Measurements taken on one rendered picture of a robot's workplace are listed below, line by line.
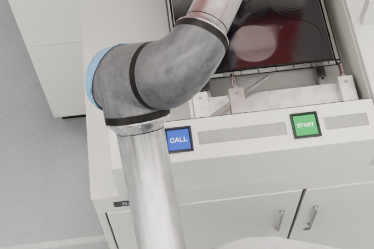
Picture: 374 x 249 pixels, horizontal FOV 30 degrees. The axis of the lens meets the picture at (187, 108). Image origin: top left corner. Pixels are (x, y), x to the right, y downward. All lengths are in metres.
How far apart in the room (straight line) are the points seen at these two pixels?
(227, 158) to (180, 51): 0.37
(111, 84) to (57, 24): 0.87
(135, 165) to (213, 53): 0.25
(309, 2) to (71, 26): 0.71
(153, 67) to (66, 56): 1.07
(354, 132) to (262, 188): 0.26
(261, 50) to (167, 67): 0.53
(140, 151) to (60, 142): 1.34
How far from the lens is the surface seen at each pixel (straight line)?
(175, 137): 1.41
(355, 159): 1.53
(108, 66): 1.18
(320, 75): 1.64
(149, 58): 1.11
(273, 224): 1.83
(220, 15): 1.15
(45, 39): 2.08
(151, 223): 1.23
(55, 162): 2.50
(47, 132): 2.56
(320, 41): 1.63
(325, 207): 1.77
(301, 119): 1.44
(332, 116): 1.46
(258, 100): 1.55
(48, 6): 1.96
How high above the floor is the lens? 2.23
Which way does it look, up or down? 61 degrees down
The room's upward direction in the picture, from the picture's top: 2 degrees counter-clockwise
